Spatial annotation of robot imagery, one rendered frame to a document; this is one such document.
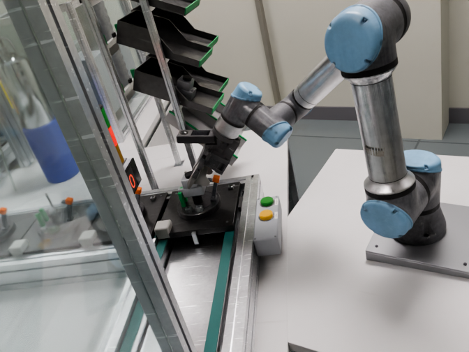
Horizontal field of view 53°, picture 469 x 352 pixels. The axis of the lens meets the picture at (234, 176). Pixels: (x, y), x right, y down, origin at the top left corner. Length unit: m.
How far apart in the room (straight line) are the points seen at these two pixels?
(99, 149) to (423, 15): 3.04
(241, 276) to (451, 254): 0.53
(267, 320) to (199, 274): 0.23
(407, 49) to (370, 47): 2.50
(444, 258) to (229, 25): 3.30
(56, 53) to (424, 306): 1.02
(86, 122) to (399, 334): 0.91
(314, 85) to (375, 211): 0.36
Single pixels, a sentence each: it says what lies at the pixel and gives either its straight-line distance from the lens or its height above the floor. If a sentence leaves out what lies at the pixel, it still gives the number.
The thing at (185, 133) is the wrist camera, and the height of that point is 1.23.
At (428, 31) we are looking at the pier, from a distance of 3.39.
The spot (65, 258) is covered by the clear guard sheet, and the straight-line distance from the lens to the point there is 0.40.
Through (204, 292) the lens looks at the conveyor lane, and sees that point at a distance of 1.27.
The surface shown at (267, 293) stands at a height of 0.86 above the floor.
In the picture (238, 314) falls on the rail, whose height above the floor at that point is 0.96.
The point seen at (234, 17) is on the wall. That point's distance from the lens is 4.22.
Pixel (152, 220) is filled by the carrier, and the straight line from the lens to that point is 1.51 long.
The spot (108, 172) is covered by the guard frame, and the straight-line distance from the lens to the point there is 0.45.
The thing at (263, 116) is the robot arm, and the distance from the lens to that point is 1.25.
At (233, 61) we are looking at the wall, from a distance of 4.37.
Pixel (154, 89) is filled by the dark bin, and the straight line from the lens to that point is 1.59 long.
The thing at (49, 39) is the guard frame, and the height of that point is 1.70.
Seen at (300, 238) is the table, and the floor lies 0.86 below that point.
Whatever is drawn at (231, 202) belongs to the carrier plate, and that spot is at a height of 0.97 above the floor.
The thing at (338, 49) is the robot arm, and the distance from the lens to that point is 0.98.
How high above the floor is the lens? 1.75
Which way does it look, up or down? 29 degrees down
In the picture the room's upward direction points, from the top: 15 degrees counter-clockwise
